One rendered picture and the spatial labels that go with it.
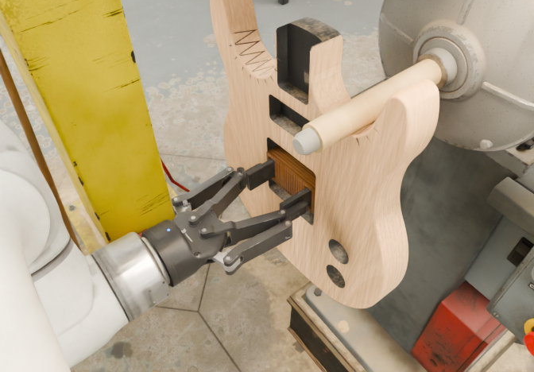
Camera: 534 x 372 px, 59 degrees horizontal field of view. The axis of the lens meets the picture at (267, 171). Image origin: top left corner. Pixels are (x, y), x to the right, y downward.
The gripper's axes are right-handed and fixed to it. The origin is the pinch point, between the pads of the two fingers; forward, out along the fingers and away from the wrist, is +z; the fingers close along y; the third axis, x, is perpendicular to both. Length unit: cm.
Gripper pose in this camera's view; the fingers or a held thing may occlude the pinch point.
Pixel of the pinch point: (287, 183)
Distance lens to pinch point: 64.3
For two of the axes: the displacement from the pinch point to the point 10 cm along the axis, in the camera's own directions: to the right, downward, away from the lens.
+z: 7.9, -4.5, 4.1
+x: -0.5, -7.3, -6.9
